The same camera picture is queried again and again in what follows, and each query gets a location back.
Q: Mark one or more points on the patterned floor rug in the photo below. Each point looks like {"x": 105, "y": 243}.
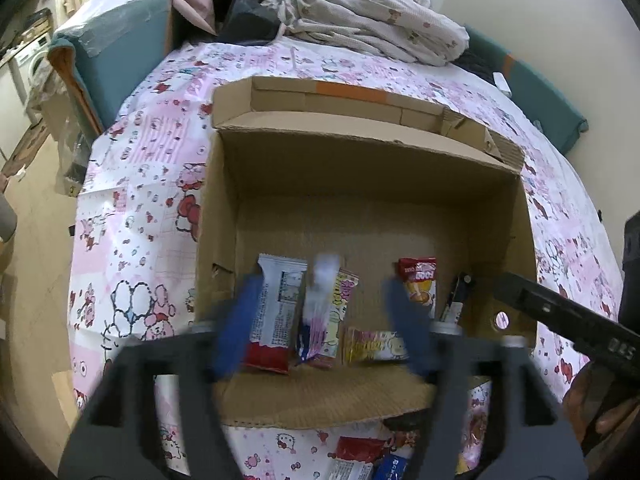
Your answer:
{"x": 25, "y": 152}

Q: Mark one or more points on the pink cartoon printed bed sheet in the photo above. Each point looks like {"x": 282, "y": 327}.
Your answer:
{"x": 140, "y": 160}

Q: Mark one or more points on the grey trash bin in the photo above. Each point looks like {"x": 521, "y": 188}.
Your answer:
{"x": 6, "y": 217}

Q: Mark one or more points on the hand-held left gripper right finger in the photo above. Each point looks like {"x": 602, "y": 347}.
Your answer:
{"x": 405, "y": 330}

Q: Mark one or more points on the white washing machine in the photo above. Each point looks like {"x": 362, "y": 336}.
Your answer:
{"x": 32, "y": 60}

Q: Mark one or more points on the person's right hand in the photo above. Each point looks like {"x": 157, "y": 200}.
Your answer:
{"x": 615, "y": 410}

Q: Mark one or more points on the blue snack packet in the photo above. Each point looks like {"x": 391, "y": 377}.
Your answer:
{"x": 392, "y": 469}

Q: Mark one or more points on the white flat board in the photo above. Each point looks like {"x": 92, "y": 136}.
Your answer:
{"x": 125, "y": 0}

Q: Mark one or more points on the dark snack packet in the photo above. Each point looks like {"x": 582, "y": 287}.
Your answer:
{"x": 457, "y": 297}

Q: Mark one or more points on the crumpled floral duvet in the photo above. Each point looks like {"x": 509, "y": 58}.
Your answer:
{"x": 380, "y": 20}

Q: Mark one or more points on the teal orange-edged cushion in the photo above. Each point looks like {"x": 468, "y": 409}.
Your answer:
{"x": 115, "y": 65}

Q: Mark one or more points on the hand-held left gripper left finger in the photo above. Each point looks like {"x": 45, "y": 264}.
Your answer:
{"x": 240, "y": 325}

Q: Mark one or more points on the clear plastic bag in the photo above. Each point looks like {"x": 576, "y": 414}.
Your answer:
{"x": 65, "y": 130}

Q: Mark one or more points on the white red snack packet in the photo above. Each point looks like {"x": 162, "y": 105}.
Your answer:
{"x": 282, "y": 310}

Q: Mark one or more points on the red cake snack packet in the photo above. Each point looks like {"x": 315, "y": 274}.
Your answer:
{"x": 420, "y": 280}

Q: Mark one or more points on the small white remote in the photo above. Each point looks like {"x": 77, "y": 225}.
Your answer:
{"x": 501, "y": 82}

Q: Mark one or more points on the pink cloth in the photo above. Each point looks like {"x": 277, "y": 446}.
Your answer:
{"x": 195, "y": 0}

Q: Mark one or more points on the cream cartoon candy packet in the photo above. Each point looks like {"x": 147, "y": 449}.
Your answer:
{"x": 320, "y": 305}

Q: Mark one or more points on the brown cardboard box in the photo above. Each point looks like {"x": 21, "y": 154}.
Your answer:
{"x": 350, "y": 175}

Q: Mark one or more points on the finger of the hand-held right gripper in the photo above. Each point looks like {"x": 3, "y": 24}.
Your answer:
{"x": 540, "y": 305}

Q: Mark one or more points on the teal bed cushion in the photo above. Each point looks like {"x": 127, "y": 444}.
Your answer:
{"x": 530, "y": 90}

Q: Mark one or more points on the dark cloth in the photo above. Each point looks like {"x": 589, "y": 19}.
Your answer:
{"x": 245, "y": 20}

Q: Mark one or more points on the small red candy packet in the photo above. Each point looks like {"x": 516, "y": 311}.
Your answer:
{"x": 360, "y": 449}

